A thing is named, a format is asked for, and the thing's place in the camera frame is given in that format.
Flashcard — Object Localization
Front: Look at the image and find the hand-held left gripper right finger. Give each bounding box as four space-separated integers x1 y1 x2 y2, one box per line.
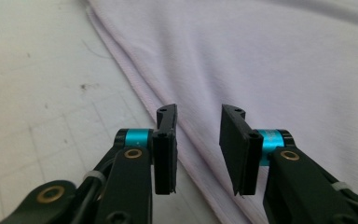
218 104 265 197

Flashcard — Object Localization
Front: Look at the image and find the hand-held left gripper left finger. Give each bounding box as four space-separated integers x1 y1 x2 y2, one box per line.
152 103 179 195

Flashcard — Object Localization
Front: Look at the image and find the lilac printed towel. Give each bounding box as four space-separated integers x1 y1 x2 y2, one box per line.
85 0 358 224

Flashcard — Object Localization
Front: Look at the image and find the white grid mat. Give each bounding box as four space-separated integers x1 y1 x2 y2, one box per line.
0 0 222 224

